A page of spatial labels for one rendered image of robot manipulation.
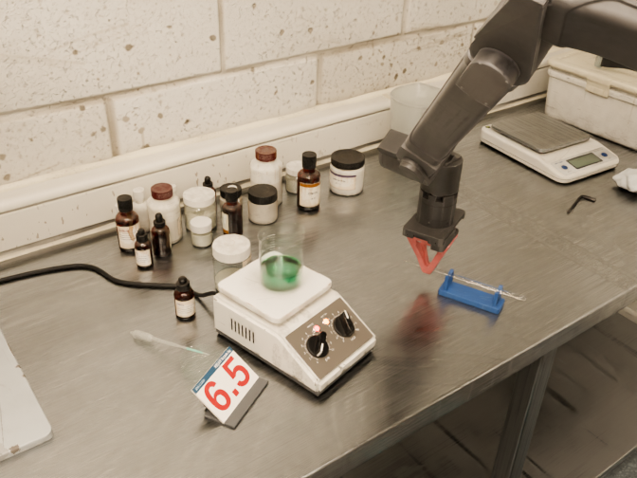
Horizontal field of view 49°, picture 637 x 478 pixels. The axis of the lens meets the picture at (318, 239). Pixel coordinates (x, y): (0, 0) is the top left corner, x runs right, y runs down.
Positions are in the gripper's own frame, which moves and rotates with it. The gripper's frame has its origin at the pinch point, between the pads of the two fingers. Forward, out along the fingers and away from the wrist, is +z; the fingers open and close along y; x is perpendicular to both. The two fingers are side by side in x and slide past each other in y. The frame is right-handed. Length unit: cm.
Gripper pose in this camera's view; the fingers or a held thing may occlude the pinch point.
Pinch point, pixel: (427, 267)
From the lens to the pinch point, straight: 113.0
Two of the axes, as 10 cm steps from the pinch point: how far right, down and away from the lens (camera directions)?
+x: 8.7, 2.9, -4.0
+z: -0.3, 8.4, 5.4
